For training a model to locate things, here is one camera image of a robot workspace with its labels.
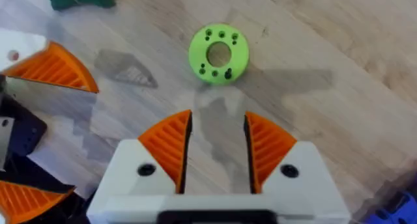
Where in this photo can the blue electric screwdriver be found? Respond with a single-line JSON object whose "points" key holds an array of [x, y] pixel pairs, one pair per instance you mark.
{"points": [[400, 209]]}

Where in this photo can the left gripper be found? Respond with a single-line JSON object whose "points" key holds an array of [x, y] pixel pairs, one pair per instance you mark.
{"points": [[29, 129]]}

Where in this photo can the small black screw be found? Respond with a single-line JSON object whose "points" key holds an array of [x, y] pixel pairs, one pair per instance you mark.
{"points": [[228, 74]]}

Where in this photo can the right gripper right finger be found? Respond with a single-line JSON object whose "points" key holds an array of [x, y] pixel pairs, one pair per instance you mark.
{"points": [[270, 152]]}

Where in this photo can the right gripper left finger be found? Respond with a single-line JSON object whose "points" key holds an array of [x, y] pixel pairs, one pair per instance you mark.
{"points": [[163, 152]]}

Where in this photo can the green disc with holes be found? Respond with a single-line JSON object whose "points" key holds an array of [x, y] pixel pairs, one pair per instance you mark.
{"points": [[198, 54]]}

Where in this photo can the orange ribbed wedge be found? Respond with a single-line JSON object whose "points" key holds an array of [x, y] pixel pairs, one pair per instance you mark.
{"points": [[26, 201]]}

